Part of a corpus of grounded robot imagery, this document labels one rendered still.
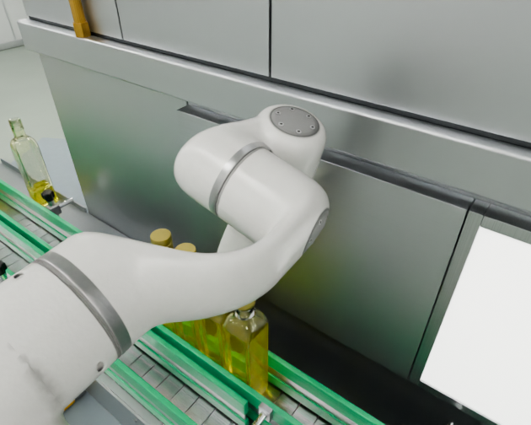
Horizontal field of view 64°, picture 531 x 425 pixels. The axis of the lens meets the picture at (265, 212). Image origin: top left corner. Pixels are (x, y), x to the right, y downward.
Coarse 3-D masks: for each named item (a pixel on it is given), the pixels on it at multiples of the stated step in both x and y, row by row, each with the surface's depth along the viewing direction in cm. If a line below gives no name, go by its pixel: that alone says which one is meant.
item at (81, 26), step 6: (72, 0) 74; (78, 0) 74; (72, 6) 74; (78, 6) 75; (72, 12) 75; (78, 12) 75; (72, 18) 76; (78, 18) 76; (84, 18) 77; (78, 24) 76; (84, 24) 77; (78, 30) 77; (84, 30) 77; (78, 36) 77; (84, 36) 77
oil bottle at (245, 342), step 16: (224, 320) 65; (240, 320) 63; (256, 320) 64; (224, 336) 66; (240, 336) 63; (256, 336) 64; (224, 352) 69; (240, 352) 66; (256, 352) 67; (240, 368) 68; (256, 368) 69; (256, 384) 72
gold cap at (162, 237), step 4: (156, 232) 69; (160, 232) 69; (164, 232) 69; (168, 232) 69; (152, 236) 68; (156, 236) 68; (160, 236) 68; (164, 236) 68; (168, 236) 68; (152, 240) 68; (156, 240) 68; (160, 240) 68; (164, 240) 68; (168, 240) 68; (172, 240) 70; (156, 244) 68; (160, 244) 68; (164, 244) 68; (168, 244) 68; (172, 244) 70; (172, 248) 70
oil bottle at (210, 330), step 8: (200, 320) 69; (208, 320) 67; (216, 320) 66; (200, 328) 70; (208, 328) 69; (216, 328) 67; (200, 336) 72; (208, 336) 70; (216, 336) 68; (208, 344) 72; (216, 344) 70; (208, 352) 73; (216, 352) 71; (216, 360) 73; (224, 360) 72; (224, 368) 73
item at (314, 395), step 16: (0, 192) 123; (16, 192) 114; (16, 208) 120; (32, 208) 112; (48, 224) 111; (64, 224) 103; (272, 352) 74; (272, 368) 74; (288, 368) 71; (288, 384) 74; (304, 384) 70; (320, 384) 69; (304, 400) 73; (320, 400) 70; (336, 400) 67; (320, 416) 72; (336, 416) 70; (352, 416) 66; (368, 416) 65
